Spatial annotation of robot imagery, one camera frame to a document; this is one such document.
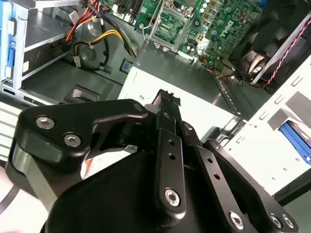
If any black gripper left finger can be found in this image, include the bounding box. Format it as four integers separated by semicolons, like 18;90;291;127
4;88;188;220

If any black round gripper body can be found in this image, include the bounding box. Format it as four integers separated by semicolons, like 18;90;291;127
45;150;226;233

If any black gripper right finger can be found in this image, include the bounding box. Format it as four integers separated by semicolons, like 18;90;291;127
171;93;300;233

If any hard disk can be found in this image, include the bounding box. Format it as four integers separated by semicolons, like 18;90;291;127
278;120;311;167

